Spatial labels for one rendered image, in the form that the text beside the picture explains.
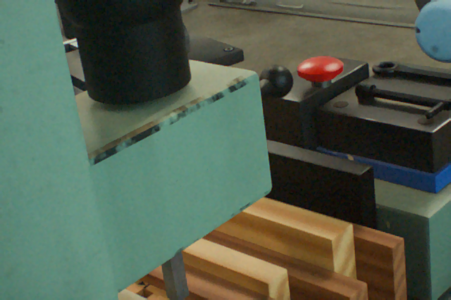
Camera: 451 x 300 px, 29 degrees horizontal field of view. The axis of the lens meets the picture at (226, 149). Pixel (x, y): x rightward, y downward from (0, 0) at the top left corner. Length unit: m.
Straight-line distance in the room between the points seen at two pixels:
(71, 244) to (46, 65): 0.07
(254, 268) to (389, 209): 0.09
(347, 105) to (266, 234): 0.11
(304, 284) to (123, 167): 0.14
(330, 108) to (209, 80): 0.15
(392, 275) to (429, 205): 0.06
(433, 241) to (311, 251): 0.08
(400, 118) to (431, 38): 0.48
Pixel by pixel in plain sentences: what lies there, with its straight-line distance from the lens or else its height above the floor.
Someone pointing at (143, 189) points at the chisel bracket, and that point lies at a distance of 0.39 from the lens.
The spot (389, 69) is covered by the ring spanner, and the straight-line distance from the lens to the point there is 0.61.
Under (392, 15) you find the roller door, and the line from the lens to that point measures 4.02.
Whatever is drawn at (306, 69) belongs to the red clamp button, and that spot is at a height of 1.02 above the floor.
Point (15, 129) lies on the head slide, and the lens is 0.30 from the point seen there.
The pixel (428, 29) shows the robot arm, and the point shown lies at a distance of 1.01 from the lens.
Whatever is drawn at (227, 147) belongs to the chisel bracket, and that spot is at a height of 1.04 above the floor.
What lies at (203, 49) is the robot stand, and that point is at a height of 0.82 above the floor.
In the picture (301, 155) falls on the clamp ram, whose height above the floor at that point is 1.00.
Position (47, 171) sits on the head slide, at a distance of 0.31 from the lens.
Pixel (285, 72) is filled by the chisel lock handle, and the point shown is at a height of 1.05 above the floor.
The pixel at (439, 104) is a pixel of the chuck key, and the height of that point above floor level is 1.01.
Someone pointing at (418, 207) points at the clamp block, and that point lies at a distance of 0.52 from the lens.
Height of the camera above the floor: 1.22
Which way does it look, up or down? 25 degrees down
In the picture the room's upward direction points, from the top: 8 degrees counter-clockwise
